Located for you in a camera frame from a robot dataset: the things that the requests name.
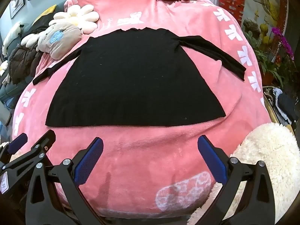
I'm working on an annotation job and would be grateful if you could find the cream flower plush pillow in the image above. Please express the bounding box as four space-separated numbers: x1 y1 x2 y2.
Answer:
53 4 100 34

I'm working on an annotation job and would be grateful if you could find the purple orchid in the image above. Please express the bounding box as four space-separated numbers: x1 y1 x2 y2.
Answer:
271 27 294 61

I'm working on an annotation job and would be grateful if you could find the white fluffy cushion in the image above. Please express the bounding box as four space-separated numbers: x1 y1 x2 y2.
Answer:
187 122 300 225

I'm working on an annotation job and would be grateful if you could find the gold metal rack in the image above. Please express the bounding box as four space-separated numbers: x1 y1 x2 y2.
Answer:
263 90 281 125

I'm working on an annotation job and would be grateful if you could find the green potted plant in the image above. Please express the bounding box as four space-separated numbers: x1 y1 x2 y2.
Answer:
244 19 285 87

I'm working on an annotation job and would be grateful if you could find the white plush toy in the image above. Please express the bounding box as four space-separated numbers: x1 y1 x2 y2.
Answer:
2 22 25 57

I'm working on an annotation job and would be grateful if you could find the grey plush pillow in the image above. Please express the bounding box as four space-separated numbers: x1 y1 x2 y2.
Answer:
21 22 83 60

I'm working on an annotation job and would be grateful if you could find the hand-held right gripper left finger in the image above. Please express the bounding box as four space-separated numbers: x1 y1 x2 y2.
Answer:
25 137 110 225

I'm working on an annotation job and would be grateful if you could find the black sweater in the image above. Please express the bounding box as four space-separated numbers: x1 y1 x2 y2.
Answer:
33 27 247 127

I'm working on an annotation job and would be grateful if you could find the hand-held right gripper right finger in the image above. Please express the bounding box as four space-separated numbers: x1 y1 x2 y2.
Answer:
197 135 278 225

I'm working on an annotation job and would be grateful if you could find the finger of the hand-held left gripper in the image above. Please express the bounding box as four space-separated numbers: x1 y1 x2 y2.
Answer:
0 130 57 176
0 133 29 162

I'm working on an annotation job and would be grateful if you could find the pile of clothes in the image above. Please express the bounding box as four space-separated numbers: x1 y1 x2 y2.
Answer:
265 87 300 127

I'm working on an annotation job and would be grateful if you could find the pink printed blanket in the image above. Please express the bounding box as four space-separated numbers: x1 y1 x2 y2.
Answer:
10 0 270 221

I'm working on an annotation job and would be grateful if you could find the yellow and black garment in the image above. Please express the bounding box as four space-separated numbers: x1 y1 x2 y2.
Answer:
30 5 58 35

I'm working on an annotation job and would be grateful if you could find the brown puffer jacket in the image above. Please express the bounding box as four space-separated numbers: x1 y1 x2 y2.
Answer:
8 43 44 85

